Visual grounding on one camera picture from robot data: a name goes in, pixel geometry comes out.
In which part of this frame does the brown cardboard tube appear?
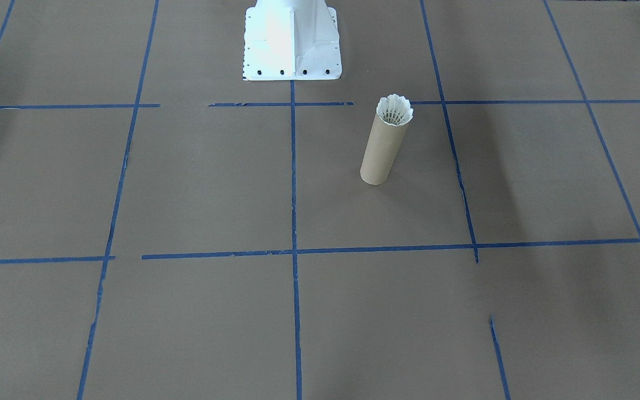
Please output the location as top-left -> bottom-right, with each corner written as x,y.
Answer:
360,103 -> 412,186

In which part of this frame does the white metal arm base mount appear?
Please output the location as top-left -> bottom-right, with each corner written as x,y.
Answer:
242,0 -> 343,82

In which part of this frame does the white feather shuttlecock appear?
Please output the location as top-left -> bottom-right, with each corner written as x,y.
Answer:
377,93 -> 414,128

